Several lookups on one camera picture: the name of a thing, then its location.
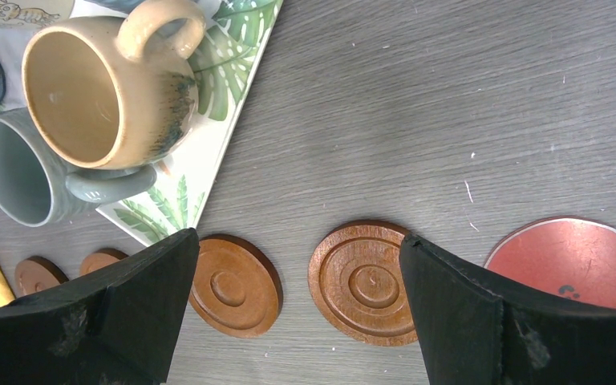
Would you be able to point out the leaf pattern serving tray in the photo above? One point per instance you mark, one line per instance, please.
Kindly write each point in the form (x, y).
(224, 65)

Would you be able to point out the grey ceramic mug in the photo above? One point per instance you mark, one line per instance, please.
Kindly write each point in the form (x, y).
(38, 187)

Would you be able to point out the brown coaster under left arm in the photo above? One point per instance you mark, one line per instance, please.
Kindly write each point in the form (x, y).
(35, 274)

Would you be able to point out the brown wooden ringed coaster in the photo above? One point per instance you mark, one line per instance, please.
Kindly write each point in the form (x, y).
(236, 288)

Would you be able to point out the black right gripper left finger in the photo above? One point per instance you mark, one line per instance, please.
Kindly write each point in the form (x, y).
(117, 325)

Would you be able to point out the red round coaster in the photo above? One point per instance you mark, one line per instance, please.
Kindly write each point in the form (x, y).
(570, 257)

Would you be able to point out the beige speckled ceramic mug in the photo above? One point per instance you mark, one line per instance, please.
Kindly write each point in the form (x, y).
(111, 93)

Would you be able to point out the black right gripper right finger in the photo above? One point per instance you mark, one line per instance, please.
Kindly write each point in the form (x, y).
(477, 327)

